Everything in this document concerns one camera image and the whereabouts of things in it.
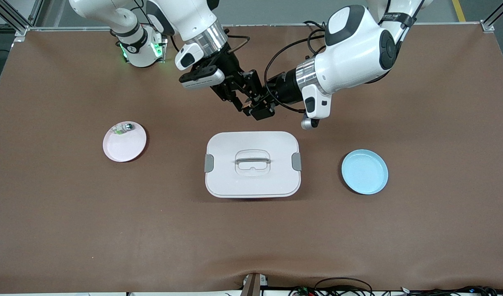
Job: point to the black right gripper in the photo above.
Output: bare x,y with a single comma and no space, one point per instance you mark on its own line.
227,65

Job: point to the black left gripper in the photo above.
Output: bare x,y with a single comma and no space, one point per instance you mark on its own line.
287,88

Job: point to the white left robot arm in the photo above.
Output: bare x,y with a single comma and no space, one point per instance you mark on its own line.
358,49

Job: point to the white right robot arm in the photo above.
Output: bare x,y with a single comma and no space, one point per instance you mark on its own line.
185,20

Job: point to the white lidded storage box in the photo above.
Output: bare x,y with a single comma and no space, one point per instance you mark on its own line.
251,181

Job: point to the light blue round plate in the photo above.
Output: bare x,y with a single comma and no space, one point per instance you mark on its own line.
364,172

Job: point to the pink round plate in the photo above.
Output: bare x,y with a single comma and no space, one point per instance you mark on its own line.
124,148

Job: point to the brown table mat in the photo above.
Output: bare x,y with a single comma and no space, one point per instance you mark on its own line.
251,238

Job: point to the green and clear switch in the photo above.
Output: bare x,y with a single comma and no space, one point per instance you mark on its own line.
123,128

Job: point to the metal edge bracket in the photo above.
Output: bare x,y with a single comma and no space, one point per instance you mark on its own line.
253,284

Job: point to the aluminium table frame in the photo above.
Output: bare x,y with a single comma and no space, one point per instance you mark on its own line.
70,28

